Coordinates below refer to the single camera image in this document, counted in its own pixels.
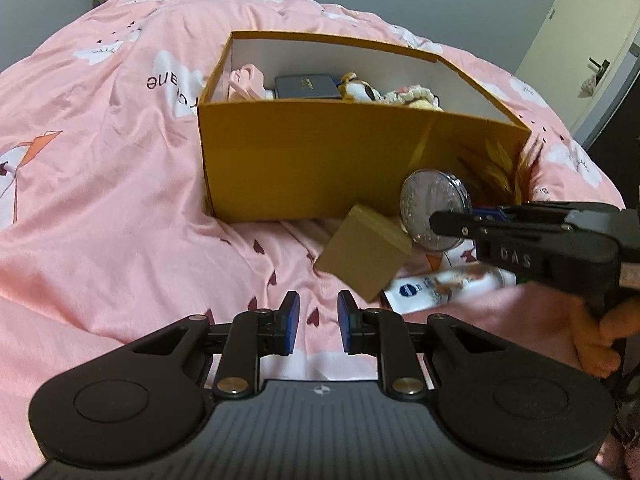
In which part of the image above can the round silver compact mirror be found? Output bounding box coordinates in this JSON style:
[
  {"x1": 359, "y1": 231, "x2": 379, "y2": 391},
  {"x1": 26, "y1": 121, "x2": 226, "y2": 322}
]
[{"x1": 399, "y1": 169, "x2": 472, "y2": 252}]

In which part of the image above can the person's right hand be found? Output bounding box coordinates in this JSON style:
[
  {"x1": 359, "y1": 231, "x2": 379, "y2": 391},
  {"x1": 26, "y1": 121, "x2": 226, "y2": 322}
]
[{"x1": 570, "y1": 298, "x2": 639, "y2": 378}]

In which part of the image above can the small kraft cardboard box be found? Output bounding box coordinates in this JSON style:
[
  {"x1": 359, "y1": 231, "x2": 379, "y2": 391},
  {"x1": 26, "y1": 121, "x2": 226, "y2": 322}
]
[{"x1": 314, "y1": 204, "x2": 413, "y2": 302}]

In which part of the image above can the white Nivea cream tube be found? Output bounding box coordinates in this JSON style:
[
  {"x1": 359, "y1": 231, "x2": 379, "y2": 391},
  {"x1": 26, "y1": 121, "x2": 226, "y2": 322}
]
[{"x1": 382, "y1": 262, "x2": 516, "y2": 315}]

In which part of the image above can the pink cloud-print bedspread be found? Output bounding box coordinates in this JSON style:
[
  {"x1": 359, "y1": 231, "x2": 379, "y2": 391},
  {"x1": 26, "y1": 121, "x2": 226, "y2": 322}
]
[{"x1": 1, "y1": 0, "x2": 623, "y2": 479}]

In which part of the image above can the orange cardboard box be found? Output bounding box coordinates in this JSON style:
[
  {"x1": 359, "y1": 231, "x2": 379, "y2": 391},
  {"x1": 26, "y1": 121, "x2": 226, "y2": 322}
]
[{"x1": 198, "y1": 30, "x2": 530, "y2": 223}]

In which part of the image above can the crochet sheep doll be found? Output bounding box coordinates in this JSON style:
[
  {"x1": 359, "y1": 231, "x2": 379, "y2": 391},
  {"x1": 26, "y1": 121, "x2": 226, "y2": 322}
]
[{"x1": 382, "y1": 84, "x2": 442, "y2": 112}]

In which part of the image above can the cream door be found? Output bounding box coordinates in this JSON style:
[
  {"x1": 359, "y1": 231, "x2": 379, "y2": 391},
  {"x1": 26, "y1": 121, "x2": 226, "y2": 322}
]
[{"x1": 513, "y1": 0, "x2": 639, "y2": 133}]

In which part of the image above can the fox sailor plush toy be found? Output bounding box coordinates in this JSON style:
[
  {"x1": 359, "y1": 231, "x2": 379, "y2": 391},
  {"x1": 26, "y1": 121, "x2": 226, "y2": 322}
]
[{"x1": 337, "y1": 72, "x2": 383, "y2": 102}]

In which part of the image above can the black gift box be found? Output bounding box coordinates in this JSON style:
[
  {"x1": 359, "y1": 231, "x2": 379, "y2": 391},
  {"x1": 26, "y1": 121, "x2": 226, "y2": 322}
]
[{"x1": 274, "y1": 74, "x2": 342, "y2": 100}]

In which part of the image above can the pink selfie stick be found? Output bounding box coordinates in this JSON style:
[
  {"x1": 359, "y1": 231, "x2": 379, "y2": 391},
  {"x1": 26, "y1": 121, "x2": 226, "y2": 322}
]
[{"x1": 228, "y1": 64, "x2": 274, "y2": 102}]

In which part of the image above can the black door handle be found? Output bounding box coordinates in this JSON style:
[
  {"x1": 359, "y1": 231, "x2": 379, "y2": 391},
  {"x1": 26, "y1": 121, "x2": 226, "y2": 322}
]
[{"x1": 588, "y1": 58, "x2": 611, "y2": 81}]

